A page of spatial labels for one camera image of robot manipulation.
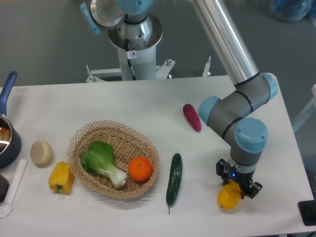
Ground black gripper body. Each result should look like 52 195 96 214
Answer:
226 164 254 190

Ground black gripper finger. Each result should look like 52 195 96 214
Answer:
216 159 229 186
239 181 263 199

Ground yellow mango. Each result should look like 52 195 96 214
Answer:
217 180 242 210

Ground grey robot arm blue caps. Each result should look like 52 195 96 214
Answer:
79 0 278 198

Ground green cucumber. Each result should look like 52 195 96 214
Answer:
166 153 183 213

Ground black device right edge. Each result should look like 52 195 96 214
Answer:
298 200 316 226

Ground purple sweet potato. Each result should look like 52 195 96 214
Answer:
183 104 201 132

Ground orange fruit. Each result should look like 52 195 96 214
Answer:
128 157 153 182

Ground woven wicker basket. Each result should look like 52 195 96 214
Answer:
67 120 159 199

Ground green bok choy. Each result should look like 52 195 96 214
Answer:
80 141 127 188

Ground yellow bell pepper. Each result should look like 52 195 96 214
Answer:
48 161 75 195

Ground blue plastic bag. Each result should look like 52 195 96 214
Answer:
270 0 316 23

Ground beige round bun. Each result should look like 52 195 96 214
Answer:
30 140 52 165

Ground dark round object left edge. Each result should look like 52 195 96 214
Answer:
0 175 9 202

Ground white frame right edge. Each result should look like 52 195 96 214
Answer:
292 84 316 133

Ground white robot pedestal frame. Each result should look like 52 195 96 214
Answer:
85 13 212 83

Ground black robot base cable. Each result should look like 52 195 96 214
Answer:
124 39 137 81

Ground blue saucepan with handle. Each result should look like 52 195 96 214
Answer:
0 71 22 169

